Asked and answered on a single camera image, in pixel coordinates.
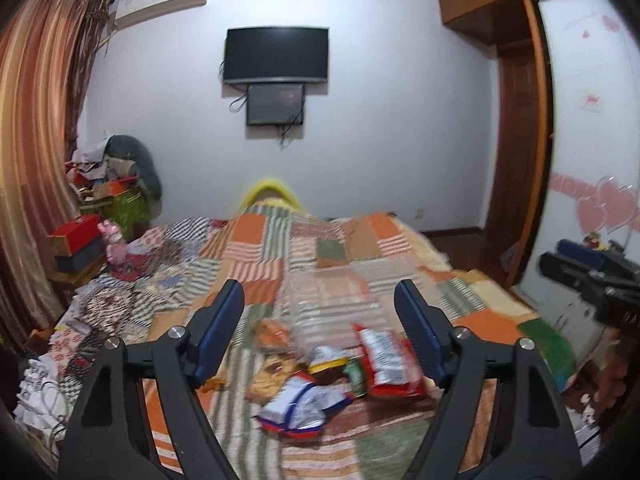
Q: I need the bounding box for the red snack bag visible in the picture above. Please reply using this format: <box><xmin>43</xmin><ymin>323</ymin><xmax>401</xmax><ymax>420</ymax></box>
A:
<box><xmin>352</xmin><ymin>324</ymin><xmax>427</xmax><ymax>399</ymax></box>

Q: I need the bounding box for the yellow fried snack bag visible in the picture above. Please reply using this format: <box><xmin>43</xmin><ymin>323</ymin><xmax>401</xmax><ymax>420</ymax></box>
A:
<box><xmin>245</xmin><ymin>354</ymin><xmax>306</xmax><ymax>405</ymax></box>

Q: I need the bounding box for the green snack bag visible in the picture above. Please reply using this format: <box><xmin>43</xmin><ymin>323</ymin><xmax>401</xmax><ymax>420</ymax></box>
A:
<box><xmin>343</xmin><ymin>358</ymin><xmax>368</xmax><ymax>398</ymax></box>

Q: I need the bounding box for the orange snack bag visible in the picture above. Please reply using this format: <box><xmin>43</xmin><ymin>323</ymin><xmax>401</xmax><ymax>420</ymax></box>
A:
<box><xmin>254</xmin><ymin>318</ymin><xmax>293</xmax><ymax>353</ymax></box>

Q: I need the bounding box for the white blue snack bag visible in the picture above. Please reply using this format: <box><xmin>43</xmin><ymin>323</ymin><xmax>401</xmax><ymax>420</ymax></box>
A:
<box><xmin>254</xmin><ymin>372</ymin><xmax>354</xmax><ymax>439</ymax></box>

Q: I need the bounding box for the clear plastic storage box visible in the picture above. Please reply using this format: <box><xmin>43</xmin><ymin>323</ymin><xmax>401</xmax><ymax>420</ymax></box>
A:
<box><xmin>285</xmin><ymin>266</ymin><xmax>395</xmax><ymax>353</ymax></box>

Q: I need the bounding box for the dark blue box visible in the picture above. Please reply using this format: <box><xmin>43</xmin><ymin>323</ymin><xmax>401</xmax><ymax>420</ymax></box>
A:
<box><xmin>55</xmin><ymin>237</ymin><xmax>104</xmax><ymax>274</ymax></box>

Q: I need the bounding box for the pink plush toy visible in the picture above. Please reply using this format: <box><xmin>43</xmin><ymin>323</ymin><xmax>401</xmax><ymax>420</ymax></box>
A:
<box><xmin>98</xmin><ymin>219</ymin><xmax>128</xmax><ymax>266</ymax></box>

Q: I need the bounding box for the red box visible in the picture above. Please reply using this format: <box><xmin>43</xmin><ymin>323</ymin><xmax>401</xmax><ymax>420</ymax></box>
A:
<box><xmin>48</xmin><ymin>214</ymin><xmax>102</xmax><ymax>257</ymax></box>

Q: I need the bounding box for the patchwork striped bed blanket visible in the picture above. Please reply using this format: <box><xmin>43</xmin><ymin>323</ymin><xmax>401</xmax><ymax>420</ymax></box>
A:
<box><xmin>15</xmin><ymin>202</ymin><xmax>576</xmax><ymax>479</ymax></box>

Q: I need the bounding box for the green storage bag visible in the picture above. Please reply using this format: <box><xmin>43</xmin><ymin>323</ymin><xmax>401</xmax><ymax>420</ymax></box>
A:
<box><xmin>79</xmin><ymin>185</ymin><xmax>151</xmax><ymax>242</ymax></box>

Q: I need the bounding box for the wooden wardrobe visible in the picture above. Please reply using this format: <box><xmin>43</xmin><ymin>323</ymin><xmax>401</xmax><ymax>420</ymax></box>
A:
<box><xmin>439</xmin><ymin>0</ymin><xmax>552</xmax><ymax>287</ymax></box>

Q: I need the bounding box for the grey plush pillow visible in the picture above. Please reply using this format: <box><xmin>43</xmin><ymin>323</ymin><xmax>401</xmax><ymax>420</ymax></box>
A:
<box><xmin>105</xmin><ymin>134</ymin><xmax>163</xmax><ymax>202</ymax></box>

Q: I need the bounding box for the striped orange curtain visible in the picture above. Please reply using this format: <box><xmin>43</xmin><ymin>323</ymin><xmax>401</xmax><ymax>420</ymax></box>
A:
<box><xmin>1</xmin><ymin>0</ymin><xmax>111</xmax><ymax>353</ymax></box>

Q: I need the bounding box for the small black wall monitor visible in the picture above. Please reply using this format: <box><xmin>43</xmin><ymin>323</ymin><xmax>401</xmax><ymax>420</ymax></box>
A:
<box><xmin>246</xmin><ymin>84</ymin><xmax>306</xmax><ymax>126</ymax></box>

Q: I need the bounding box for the black wall television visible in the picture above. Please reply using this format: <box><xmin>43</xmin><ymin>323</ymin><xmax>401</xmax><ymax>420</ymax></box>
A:
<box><xmin>222</xmin><ymin>26</ymin><xmax>329</xmax><ymax>84</ymax></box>

